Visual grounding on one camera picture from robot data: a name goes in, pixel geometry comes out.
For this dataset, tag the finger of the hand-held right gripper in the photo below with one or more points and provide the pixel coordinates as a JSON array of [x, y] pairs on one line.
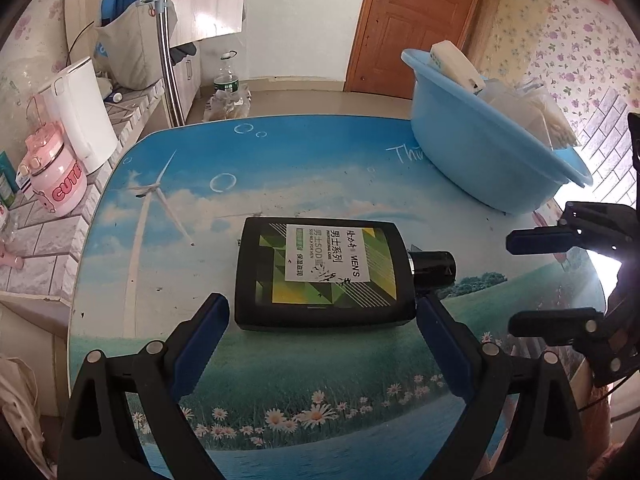
[[540, 241], [550, 322]]

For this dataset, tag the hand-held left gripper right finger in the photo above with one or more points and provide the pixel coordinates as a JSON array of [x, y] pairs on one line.
[[445, 350]]

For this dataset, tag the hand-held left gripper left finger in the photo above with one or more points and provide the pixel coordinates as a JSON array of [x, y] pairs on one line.
[[200, 345]]

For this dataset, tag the blue plastic basin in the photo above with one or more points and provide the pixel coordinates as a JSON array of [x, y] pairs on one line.
[[475, 160]]

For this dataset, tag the bag of cotton swabs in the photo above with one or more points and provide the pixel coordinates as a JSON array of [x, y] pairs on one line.
[[555, 120]]

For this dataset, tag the small black device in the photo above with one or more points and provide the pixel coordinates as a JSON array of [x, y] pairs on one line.
[[325, 260]]

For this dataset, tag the white rectangular box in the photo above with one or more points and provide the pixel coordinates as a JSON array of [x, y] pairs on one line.
[[455, 62]]

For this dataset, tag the scenery printed desktop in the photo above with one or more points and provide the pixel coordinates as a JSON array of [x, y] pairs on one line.
[[300, 170]]

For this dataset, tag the grey tiled counter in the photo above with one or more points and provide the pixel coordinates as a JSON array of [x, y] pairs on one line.
[[45, 250]]

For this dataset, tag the beige cloth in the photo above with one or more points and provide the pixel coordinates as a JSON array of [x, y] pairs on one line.
[[20, 410]]

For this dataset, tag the pink cup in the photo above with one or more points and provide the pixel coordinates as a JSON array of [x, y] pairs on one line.
[[55, 185]]

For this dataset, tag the floral folded mattress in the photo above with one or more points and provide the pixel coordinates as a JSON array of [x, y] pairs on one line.
[[515, 20]]

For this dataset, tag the clear plastic floor bag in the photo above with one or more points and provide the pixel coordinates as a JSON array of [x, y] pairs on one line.
[[235, 110]]

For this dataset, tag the brown wooden door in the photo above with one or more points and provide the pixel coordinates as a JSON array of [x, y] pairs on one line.
[[400, 35]]

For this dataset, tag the teal small bottle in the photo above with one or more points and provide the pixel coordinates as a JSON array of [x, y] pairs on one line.
[[6, 180]]

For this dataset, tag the large clear water bottle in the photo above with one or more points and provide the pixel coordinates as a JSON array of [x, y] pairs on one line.
[[227, 85]]

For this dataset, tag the white electric kettle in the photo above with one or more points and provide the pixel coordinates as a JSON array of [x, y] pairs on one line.
[[80, 110]]

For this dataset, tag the chrome rack pole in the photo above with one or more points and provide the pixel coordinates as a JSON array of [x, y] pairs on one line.
[[167, 60]]

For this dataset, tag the beige tote bag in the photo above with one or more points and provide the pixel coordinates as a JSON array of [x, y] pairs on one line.
[[130, 50]]

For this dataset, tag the light wood wardrobe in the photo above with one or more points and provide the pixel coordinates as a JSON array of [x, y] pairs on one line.
[[210, 0]]

